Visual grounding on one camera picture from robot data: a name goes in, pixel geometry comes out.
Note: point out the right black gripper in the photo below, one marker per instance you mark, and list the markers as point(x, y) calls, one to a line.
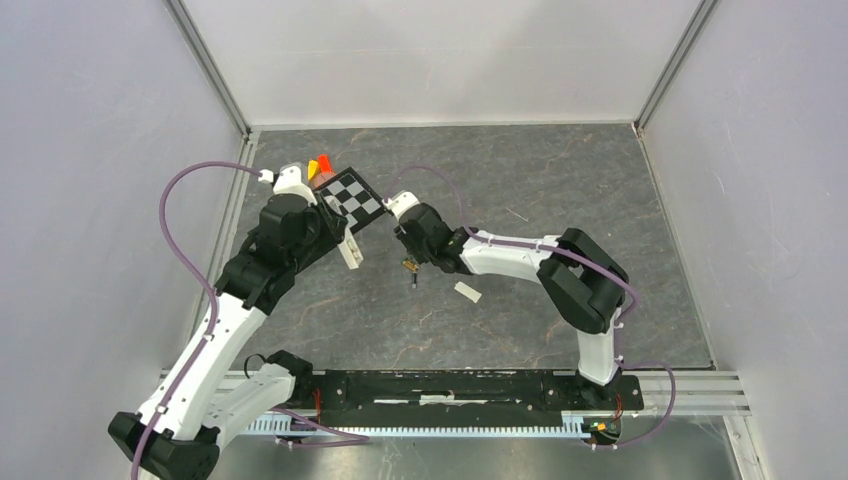
point(401, 233)

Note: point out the white remote control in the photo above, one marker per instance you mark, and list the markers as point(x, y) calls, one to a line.
point(350, 252)

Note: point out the white battery cover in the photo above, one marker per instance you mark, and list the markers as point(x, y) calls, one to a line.
point(468, 292)

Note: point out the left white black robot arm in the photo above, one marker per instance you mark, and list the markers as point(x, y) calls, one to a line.
point(180, 431)

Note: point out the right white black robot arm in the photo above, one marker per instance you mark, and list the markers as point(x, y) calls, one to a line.
point(584, 284)

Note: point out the checkerboard calibration plate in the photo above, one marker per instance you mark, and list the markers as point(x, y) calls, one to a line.
point(358, 202)

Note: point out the red toy block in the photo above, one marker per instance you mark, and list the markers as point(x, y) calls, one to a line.
point(325, 165)

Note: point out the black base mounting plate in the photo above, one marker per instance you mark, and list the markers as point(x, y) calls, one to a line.
point(459, 398)

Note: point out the white slotted cable duct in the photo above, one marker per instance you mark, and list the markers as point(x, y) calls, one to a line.
point(276, 424)

